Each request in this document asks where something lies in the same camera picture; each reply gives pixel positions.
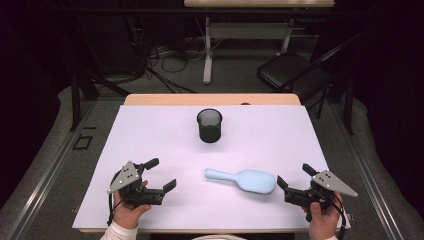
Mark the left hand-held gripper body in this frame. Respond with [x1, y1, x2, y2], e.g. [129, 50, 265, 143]
[107, 161, 166, 207]

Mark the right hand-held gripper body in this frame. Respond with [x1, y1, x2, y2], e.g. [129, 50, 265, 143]
[283, 169, 359, 223]

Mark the light blue hairbrush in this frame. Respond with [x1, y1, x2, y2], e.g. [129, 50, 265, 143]
[204, 168, 277, 195]

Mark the black mesh cup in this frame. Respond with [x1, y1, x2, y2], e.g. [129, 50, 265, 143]
[196, 108, 224, 144]

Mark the person's right hand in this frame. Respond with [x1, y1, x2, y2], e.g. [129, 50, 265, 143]
[301, 191, 344, 240]

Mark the person's left hand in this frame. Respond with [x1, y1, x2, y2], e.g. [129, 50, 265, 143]
[112, 179, 152, 231]

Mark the white table mat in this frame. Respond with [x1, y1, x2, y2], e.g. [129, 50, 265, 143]
[71, 104, 352, 231]

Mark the wooden table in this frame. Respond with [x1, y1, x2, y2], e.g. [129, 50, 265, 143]
[78, 93, 345, 235]

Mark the black metal stand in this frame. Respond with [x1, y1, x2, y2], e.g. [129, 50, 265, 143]
[69, 70, 132, 132]

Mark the black folding chair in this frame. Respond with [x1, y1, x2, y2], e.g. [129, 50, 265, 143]
[256, 30, 367, 120]

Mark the white-legged desk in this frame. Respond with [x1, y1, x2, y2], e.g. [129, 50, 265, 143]
[183, 0, 336, 86]

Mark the right hand-held gripper cable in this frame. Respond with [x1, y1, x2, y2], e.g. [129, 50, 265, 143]
[319, 191, 348, 240]

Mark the hand-held gripper cable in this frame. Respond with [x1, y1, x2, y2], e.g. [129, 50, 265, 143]
[319, 191, 348, 240]
[106, 191, 125, 227]

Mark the left hand-held gripper cable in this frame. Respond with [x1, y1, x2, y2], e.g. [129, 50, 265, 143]
[106, 191, 125, 227]

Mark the metal floor rail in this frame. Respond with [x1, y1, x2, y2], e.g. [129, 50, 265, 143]
[6, 99, 98, 240]
[328, 99, 405, 240]

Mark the bundle of floor cables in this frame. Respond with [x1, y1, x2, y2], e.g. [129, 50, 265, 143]
[128, 16, 198, 95]

